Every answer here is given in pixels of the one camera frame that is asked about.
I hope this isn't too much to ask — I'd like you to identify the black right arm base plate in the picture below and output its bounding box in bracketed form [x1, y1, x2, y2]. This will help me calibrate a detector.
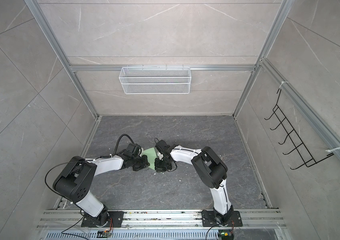
[201, 209, 243, 227]

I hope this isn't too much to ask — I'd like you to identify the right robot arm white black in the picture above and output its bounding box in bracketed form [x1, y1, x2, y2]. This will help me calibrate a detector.
[154, 140, 234, 225]

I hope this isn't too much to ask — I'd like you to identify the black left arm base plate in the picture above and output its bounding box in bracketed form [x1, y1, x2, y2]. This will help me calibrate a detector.
[81, 211, 124, 228]

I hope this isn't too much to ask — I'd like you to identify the white wire mesh basket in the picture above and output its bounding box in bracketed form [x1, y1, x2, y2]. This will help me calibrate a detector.
[119, 67, 192, 95]

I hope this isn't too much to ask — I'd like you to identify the right small circuit board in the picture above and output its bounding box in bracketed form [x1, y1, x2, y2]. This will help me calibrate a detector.
[218, 231, 235, 240]

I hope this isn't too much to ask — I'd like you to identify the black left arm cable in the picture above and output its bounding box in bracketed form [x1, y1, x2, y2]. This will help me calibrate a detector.
[114, 133, 136, 154]

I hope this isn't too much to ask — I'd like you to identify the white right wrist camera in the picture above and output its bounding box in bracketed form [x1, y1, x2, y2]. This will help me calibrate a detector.
[157, 152, 163, 160]

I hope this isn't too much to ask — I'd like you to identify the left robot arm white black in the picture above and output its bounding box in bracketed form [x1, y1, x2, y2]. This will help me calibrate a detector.
[52, 144, 150, 227]

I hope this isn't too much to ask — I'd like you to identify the left small circuit board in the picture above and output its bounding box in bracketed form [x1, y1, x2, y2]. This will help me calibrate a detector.
[96, 230, 113, 238]

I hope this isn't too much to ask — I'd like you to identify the aluminium frame rail front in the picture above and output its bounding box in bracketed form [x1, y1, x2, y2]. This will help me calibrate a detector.
[36, 209, 288, 230]

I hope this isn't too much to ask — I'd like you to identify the black wire hook rack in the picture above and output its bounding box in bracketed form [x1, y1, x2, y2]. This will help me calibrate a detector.
[264, 89, 334, 170]

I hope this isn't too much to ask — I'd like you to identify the small circuit board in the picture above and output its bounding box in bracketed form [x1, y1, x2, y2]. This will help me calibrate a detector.
[96, 230, 113, 238]
[218, 231, 235, 240]

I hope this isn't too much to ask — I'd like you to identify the light green paper sheet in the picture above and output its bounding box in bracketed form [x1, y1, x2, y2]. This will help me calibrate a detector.
[141, 148, 157, 170]

